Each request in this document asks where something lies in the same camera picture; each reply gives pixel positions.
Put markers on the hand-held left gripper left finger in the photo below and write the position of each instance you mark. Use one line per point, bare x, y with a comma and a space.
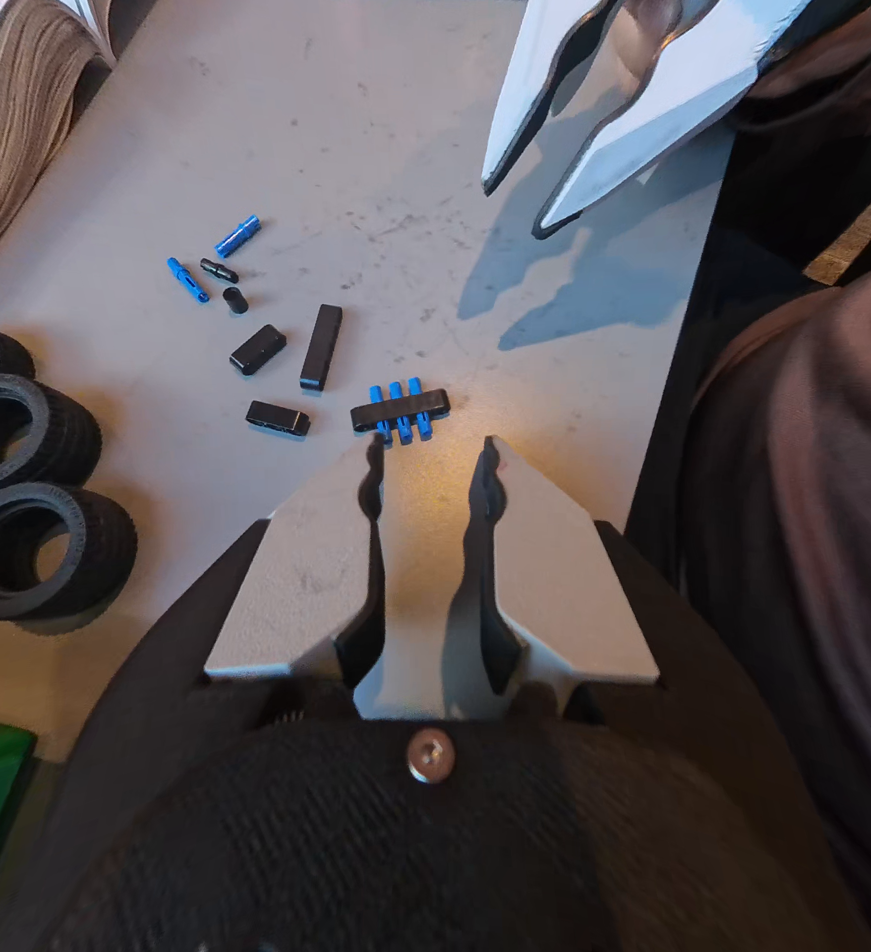
301, 587

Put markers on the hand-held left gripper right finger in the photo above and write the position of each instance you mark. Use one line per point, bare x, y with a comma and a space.
569, 595

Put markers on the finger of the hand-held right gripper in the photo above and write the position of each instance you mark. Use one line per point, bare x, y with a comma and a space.
532, 74
666, 97

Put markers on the small black toy brick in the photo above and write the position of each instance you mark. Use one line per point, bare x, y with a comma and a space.
277, 418
257, 349

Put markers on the long black toy beam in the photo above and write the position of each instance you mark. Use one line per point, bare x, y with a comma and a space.
439, 403
321, 347

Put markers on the black toy bush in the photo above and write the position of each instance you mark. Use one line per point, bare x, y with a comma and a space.
235, 299

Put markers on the black toy connector pin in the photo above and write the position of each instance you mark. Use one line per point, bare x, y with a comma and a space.
219, 270

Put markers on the grey desk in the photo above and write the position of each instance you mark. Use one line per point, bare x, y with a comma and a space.
405, 223

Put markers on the person's right hand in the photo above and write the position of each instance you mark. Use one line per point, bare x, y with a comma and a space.
844, 59

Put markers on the open instruction booklet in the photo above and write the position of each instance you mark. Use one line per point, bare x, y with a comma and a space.
19, 111

